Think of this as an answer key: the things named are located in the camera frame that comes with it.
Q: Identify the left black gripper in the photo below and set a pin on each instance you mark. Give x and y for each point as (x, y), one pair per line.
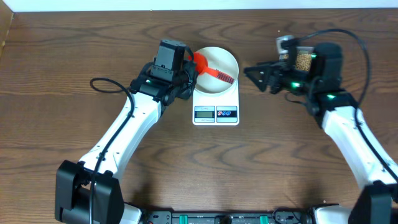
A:
(189, 68)

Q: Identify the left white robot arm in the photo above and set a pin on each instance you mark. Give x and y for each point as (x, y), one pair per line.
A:
(88, 191)

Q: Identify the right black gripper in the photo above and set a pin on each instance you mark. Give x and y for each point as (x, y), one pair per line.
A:
(265, 70)

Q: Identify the pile of soybeans in container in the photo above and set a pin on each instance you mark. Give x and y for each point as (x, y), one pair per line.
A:
(303, 62)

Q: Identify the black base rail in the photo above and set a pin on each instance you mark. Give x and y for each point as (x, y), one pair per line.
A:
(276, 217)

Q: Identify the red plastic measuring scoop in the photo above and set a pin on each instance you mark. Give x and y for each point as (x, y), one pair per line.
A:
(202, 68)

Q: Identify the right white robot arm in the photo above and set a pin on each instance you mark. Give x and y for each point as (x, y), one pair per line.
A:
(315, 74)

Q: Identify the white round bowl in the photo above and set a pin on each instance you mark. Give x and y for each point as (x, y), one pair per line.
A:
(220, 60)

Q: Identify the white digital kitchen scale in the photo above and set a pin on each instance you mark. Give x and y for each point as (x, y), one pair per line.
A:
(216, 109)

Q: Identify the clear plastic container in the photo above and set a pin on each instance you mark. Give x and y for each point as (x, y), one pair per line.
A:
(287, 64)

